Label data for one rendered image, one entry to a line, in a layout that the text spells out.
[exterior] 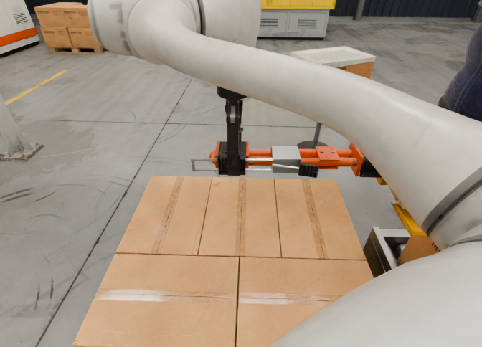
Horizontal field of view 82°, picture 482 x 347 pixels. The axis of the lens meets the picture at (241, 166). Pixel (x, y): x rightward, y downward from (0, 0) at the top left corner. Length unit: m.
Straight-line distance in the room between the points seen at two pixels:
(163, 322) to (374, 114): 1.13
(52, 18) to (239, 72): 7.47
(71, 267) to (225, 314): 1.35
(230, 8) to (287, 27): 7.56
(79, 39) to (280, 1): 4.72
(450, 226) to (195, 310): 1.11
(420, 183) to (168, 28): 0.34
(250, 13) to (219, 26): 0.06
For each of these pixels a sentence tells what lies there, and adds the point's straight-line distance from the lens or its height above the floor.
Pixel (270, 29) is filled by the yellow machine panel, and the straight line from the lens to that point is 8.06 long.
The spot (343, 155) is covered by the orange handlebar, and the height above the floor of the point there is 1.27.
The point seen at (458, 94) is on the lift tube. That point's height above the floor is 1.44.
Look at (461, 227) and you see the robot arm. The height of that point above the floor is 1.52.
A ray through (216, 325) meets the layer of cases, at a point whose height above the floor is 0.54.
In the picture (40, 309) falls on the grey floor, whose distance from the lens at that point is 2.21.
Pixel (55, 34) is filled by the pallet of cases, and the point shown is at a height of 0.39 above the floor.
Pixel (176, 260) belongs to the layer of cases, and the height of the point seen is 0.54.
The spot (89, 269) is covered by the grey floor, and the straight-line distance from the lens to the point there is 2.24.
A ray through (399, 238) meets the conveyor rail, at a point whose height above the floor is 0.58.
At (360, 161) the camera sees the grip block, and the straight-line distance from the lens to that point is 0.72.
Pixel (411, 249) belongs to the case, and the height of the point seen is 0.69.
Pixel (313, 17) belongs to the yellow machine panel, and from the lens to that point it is 8.12.
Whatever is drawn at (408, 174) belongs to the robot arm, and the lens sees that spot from 0.26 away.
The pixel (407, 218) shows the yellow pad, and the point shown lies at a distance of 0.81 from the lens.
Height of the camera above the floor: 1.67
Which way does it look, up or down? 36 degrees down
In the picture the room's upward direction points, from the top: straight up
